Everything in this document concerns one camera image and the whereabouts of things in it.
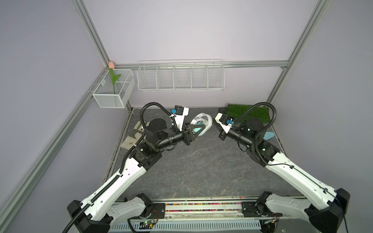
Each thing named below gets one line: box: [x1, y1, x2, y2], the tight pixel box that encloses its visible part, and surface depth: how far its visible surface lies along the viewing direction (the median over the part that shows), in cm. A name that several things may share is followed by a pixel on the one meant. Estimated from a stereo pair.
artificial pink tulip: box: [108, 61, 121, 95], surface depth 92 cm
